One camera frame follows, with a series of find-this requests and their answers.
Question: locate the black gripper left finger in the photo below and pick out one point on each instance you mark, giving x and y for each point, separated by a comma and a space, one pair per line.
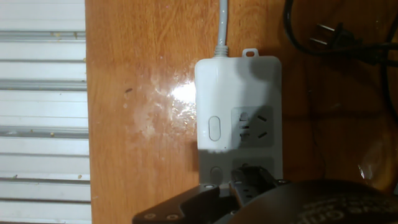
199, 202

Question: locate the white power strip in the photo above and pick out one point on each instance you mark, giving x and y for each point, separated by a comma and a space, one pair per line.
224, 93

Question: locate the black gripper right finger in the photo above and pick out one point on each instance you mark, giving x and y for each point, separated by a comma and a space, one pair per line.
311, 203

